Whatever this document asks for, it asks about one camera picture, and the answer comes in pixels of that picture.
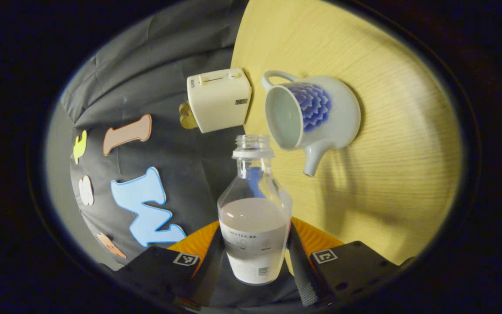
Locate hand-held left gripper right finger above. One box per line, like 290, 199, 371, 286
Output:
287, 217, 402, 308

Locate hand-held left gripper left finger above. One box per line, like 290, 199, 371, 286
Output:
116, 220, 225, 311

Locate clear plastic water bottle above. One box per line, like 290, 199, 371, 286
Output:
217, 134, 293, 285

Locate white blue flower teacup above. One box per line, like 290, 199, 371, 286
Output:
262, 70, 362, 177

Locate white toaster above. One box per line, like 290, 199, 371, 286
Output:
187, 68, 252, 134

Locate black backdrop cloth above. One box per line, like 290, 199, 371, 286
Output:
59, 0, 251, 271

